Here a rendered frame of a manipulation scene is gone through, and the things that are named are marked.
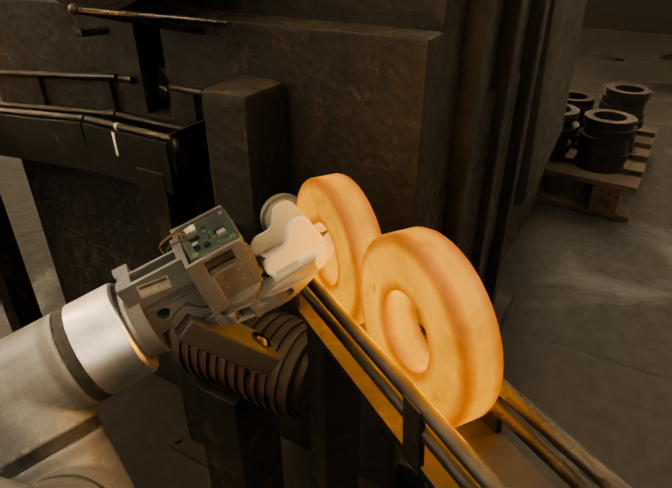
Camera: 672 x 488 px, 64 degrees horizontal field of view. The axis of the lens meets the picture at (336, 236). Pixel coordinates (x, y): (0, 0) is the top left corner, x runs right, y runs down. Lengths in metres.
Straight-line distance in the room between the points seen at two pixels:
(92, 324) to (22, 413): 0.08
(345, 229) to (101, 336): 0.22
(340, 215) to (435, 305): 0.15
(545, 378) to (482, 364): 1.13
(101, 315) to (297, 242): 0.18
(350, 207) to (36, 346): 0.28
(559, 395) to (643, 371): 0.26
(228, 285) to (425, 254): 0.20
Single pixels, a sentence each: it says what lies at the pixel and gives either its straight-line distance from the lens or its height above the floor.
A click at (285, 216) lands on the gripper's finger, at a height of 0.75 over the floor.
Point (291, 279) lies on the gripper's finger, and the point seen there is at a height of 0.71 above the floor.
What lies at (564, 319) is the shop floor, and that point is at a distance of 1.71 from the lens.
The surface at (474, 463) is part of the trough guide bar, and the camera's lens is 0.37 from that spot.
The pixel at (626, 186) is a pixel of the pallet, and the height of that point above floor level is 0.14.
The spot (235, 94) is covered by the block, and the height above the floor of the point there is 0.80.
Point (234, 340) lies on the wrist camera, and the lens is 0.53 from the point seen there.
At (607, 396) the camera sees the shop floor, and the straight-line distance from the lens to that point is 1.52.
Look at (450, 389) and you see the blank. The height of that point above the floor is 0.72.
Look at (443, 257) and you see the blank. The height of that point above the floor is 0.80.
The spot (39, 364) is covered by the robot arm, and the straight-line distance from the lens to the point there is 0.50.
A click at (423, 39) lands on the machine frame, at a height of 0.87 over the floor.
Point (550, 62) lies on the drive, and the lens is 1.54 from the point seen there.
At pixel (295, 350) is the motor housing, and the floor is 0.53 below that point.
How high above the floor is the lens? 1.00
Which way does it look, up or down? 30 degrees down
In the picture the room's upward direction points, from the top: straight up
